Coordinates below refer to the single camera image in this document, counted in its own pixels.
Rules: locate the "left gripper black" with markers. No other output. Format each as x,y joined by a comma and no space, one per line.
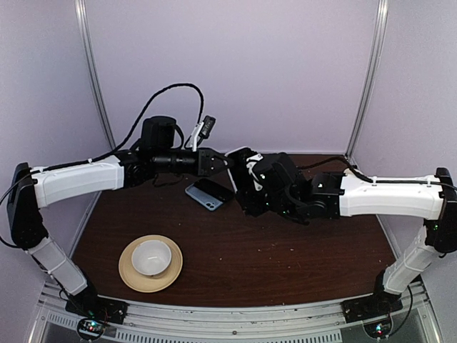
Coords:
203,165

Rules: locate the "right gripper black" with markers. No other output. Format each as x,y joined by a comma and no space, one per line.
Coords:
250,206

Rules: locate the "lavender phone case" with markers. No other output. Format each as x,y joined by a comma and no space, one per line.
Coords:
238,171

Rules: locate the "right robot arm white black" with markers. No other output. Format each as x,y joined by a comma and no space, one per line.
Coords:
350,193

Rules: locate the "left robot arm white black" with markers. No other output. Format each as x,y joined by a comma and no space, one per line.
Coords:
36,188

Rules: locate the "light blue phone case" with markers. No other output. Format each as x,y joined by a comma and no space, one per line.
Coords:
199,195

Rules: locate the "white ceramic bowl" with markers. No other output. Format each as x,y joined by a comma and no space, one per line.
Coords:
151,257

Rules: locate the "tan round plate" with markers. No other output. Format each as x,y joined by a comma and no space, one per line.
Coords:
150,284

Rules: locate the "right circuit board with leds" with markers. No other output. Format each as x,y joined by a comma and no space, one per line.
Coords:
378,330

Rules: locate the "circuit board with leds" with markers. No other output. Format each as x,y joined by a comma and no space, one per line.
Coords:
90,329
378,330

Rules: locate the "left circuit board with leds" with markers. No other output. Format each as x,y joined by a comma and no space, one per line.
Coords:
90,329

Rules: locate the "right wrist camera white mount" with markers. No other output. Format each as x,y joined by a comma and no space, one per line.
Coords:
251,163

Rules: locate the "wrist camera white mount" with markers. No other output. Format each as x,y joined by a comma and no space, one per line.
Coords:
200,132
251,163

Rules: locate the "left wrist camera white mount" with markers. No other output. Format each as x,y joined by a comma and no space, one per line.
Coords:
200,132

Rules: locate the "front aluminium rail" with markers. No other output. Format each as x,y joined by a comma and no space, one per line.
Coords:
314,322

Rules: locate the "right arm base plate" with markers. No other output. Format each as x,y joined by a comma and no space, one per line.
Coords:
369,307

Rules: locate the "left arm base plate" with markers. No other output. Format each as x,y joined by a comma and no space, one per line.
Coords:
89,304

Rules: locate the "right aluminium frame post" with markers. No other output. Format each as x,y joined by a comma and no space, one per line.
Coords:
379,34

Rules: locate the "aluminium frame post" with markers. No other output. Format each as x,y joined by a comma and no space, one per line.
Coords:
379,34
83,22

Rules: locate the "left aluminium frame post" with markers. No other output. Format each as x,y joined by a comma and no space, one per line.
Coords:
83,22

